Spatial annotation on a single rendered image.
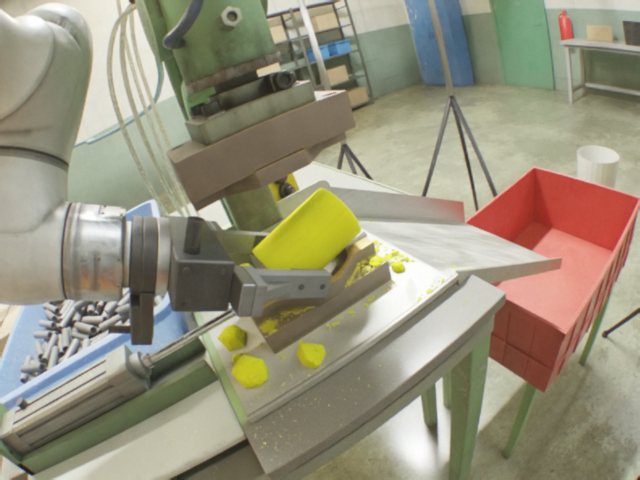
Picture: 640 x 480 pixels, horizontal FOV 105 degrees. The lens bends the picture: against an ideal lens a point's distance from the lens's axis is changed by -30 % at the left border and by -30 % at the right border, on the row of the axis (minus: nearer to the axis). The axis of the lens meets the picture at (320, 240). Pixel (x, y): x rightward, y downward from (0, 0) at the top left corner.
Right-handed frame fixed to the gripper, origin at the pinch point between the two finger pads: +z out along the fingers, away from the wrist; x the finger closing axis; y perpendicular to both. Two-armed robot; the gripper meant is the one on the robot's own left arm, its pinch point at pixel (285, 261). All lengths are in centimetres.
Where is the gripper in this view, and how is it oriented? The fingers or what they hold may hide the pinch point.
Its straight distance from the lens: 38.8
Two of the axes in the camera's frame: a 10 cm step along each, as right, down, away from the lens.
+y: 2.3, -9.4, -2.5
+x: -4.9, -3.4, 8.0
